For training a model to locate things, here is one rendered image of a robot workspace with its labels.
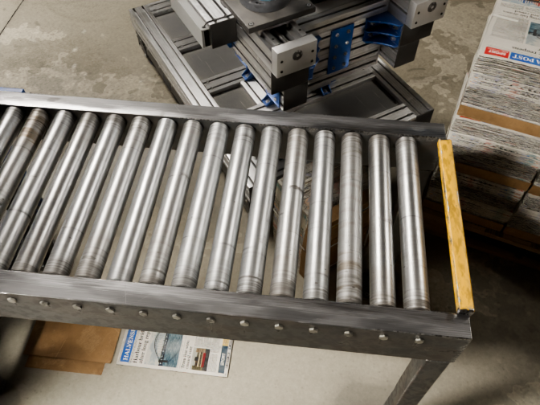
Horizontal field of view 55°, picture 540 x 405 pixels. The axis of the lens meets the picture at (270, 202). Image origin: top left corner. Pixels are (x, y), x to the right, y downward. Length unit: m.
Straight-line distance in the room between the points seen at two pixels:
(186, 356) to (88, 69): 1.60
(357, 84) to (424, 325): 1.46
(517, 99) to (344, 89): 0.86
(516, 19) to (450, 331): 0.98
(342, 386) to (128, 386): 0.69
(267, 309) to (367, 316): 0.18
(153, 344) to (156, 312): 0.83
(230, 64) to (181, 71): 0.22
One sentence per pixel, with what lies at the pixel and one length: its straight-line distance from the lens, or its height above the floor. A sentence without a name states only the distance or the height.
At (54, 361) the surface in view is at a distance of 1.94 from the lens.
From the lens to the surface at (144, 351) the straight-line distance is 1.86.
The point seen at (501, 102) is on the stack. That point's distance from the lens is 1.63.
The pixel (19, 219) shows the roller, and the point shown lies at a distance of 1.23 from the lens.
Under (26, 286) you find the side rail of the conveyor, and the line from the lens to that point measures 1.12.
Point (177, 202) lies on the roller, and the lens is 1.15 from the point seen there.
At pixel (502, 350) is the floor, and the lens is 1.98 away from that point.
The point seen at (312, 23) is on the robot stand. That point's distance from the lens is 1.73.
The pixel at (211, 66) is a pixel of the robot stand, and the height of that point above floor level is 0.21.
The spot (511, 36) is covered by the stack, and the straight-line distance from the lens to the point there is 1.63.
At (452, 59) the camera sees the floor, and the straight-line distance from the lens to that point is 2.91.
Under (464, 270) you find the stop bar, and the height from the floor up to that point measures 0.82.
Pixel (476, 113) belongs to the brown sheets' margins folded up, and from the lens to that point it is 1.66.
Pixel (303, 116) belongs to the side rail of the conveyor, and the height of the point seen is 0.80.
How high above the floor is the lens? 1.70
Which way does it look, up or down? 53 degrees down
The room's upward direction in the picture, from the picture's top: straight up
